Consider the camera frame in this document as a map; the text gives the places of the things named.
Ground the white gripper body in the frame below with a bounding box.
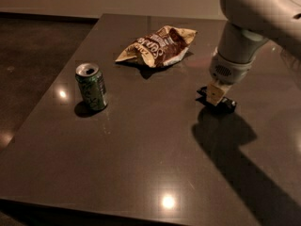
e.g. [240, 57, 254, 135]
[210, 22, 268, 85]

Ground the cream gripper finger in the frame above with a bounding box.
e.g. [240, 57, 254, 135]
[206, 80, 230, 105]

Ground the black rxbar chocolate bar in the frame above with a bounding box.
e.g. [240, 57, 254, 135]
[197, 87, 237, 114]

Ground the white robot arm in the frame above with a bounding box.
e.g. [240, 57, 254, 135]
[207, 0, 301, 105]

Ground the green soda can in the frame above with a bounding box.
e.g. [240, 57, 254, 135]
[75, 63, 107, 111]

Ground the brown chip bag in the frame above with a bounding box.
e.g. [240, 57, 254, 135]
[116, 25, 198, 68]

